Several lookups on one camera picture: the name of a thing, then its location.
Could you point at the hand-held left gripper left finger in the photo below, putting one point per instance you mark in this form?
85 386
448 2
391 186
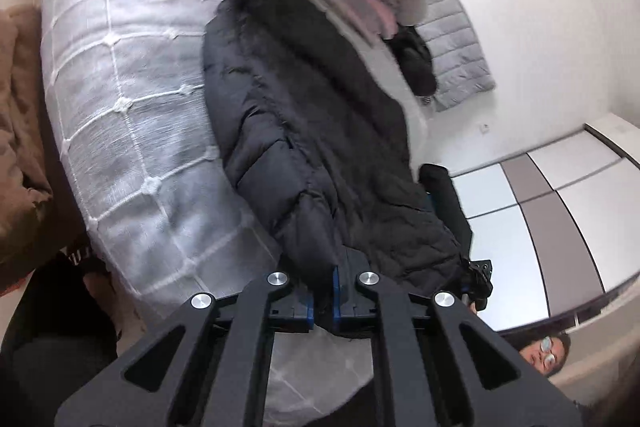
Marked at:
311 307

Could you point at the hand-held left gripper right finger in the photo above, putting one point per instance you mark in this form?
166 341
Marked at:
336 307

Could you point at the large black puffer coat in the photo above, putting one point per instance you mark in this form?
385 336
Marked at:
310 117

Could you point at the person's right forearm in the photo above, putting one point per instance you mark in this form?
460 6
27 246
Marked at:
445 207

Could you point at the eyeglasses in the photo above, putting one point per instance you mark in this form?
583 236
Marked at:
549 349

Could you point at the person's head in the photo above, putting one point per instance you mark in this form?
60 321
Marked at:
545 357

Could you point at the white and grey wardrobe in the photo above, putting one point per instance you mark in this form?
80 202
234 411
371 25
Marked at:
575 232

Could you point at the small patterned pouch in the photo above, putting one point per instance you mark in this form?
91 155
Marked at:
428 101

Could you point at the small black puffer jacket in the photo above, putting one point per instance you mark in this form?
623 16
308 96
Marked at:
415 57

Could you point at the grey quilted headboard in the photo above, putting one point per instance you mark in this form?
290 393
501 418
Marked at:
460 47

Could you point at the black printed cloth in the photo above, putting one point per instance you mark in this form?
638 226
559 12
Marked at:
50 332

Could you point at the brown cloth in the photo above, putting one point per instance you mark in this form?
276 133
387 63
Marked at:
25 132

